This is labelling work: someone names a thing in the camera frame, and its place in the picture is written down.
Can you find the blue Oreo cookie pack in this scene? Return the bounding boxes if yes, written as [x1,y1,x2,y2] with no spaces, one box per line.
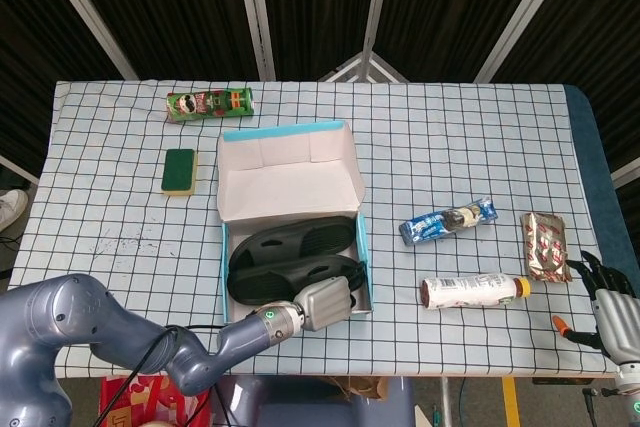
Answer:
[398,196,500,247]

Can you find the white shoe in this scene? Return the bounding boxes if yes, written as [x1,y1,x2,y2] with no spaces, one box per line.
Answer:
[0,189,30,233]

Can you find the black rubber slipper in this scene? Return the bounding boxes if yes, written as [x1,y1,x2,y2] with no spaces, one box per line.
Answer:
[227,254,366,307]
[230,215,355,271]

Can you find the black folding screen white frame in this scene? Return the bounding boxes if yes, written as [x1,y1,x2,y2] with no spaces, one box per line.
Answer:
[0,0,640,188]

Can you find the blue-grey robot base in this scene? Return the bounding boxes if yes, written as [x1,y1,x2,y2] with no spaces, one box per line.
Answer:
[212,375,416,427]

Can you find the white and teal shoebox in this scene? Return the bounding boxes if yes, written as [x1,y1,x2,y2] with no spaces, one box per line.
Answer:
[215,119,375,324]

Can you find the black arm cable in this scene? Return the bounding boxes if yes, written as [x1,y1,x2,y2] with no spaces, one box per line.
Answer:
[102,324,226,427]

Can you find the silver and red snack packet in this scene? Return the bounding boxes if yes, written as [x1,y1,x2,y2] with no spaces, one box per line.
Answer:
[519,211,572,283]

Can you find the brown paper bag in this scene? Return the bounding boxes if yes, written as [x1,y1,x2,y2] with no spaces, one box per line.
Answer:
[324,375,390,401]

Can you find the green Pringles can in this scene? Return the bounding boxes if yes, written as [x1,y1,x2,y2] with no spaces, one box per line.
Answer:
[165,87,256,125]

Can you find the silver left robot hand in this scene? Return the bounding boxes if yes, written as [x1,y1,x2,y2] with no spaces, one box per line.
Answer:
[294,261,364,333]

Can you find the red patterned bag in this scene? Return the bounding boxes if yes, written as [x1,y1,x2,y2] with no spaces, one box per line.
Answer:
[99,374,214,427]

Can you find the green and yellow sponge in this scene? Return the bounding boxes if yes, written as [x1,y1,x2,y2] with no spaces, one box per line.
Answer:
[161,148,199,197]

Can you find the white-label brown drink bottle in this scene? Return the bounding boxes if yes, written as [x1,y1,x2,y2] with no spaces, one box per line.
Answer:
[420,272,533,309]

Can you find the checkered light blue tablecloth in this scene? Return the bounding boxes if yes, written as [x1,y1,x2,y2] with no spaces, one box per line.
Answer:
[0,79,619,388]

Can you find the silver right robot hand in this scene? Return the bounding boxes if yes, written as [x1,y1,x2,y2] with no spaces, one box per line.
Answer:
[552,249,640,366]

